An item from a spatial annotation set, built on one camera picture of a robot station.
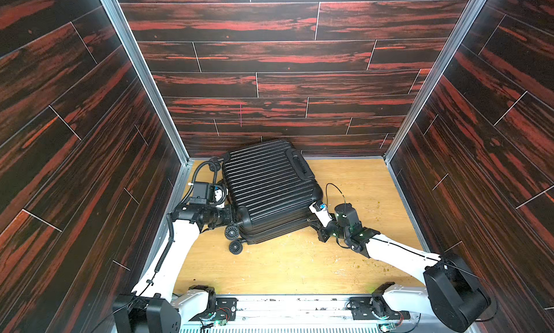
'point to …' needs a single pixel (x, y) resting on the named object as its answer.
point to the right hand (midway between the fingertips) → (313, 219)
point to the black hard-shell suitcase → (274, 189)
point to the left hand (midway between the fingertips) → (238, 215)
